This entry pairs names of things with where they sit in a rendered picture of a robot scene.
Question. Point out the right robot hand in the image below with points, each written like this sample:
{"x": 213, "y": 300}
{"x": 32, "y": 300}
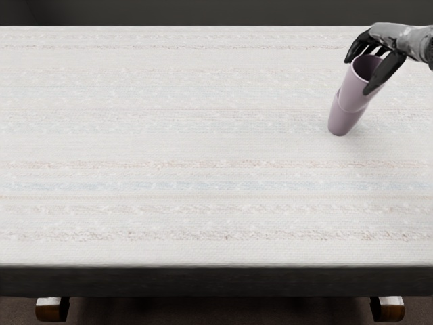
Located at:
{"x": 385, "y": 35}

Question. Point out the lilac cup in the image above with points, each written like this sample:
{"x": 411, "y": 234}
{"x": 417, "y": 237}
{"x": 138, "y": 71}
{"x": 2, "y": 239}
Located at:
{"x": 355, "y": 91}
{"x": 341, "y": 122}

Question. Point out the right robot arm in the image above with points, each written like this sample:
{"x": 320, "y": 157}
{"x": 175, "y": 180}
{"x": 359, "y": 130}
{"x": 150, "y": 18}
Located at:
{"x": 427, "y": 45}

